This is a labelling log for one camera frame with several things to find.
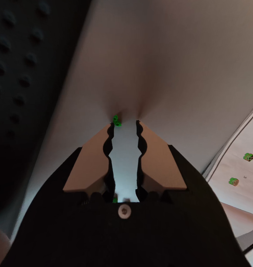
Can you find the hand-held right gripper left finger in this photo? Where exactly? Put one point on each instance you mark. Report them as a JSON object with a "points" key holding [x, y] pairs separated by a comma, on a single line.
{"points": [[87, 166]]}

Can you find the green toy brick piece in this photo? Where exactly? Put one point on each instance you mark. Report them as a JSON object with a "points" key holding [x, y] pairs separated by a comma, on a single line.
{"points": [[116, 121]]}

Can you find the grey desk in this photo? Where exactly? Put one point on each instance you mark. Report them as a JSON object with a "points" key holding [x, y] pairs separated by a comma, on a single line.
{"points": [[159, 62]]}

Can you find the green round toy brick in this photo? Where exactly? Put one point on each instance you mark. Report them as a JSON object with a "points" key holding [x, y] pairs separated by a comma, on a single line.
{"points": [[248, 157], [233, 181]]}

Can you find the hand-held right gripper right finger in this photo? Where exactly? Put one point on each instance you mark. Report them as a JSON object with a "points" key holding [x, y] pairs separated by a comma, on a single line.
{"points": [[162, 166]]}

